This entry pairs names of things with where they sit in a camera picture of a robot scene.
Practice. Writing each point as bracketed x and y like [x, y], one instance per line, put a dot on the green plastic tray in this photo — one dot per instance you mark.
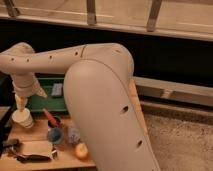
[52, 104]

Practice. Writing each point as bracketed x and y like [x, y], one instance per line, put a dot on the grey sponge in tray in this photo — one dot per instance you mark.
[57, 90]

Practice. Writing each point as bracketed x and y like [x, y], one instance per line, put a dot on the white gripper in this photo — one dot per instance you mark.
[26, 85]

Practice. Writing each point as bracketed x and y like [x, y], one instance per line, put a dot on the red pepper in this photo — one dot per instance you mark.
[47, 114]

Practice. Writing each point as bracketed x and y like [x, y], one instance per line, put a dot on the white paper cup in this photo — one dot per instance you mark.
[23, 118]

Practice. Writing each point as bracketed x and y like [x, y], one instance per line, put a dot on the black handled tool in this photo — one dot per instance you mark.
[28, 158]

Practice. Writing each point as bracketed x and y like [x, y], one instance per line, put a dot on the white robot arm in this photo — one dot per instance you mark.
[96, 93]

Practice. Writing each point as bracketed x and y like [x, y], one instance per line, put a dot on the crumpled grey cloth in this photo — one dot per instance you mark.
[73, 136]

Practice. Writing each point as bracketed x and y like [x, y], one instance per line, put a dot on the yellow round fruit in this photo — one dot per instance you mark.
[81, 151]

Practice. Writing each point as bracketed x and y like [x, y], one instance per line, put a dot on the small dark metal cup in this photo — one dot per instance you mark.
[54, 122]

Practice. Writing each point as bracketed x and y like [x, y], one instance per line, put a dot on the wooden table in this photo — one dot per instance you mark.
[66, 161]

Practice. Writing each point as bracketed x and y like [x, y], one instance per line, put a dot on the blue cup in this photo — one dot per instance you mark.
[55, 135]

